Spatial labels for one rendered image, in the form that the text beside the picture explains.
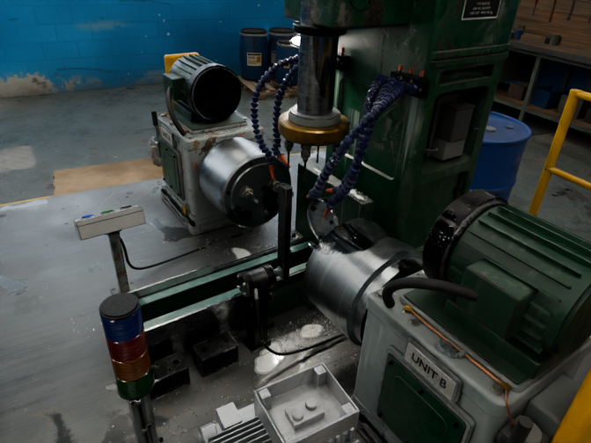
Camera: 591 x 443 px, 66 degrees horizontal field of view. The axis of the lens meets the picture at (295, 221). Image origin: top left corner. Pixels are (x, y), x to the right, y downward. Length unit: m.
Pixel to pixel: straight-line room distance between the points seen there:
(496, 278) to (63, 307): 1.16
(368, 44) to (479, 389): 0.86
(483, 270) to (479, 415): 0.22
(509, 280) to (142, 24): 6.24
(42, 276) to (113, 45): 5.23
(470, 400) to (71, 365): 0.93
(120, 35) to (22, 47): 1.13
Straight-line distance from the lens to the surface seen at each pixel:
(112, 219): 1.31
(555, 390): 0.88
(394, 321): 0.83
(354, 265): 0.97
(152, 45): 6.72
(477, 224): 0.77
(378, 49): 1.24
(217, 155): 1.46
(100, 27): 6.59
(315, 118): 1.11
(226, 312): 1.20
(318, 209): 1.33
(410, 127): 1.18
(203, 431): 0.75
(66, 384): 1.26
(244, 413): 0.79
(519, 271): 0.73
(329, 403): 0.75
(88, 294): 1.50
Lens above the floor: 1.71
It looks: 31 degrees down
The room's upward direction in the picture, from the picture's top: 3 degrees clockwise
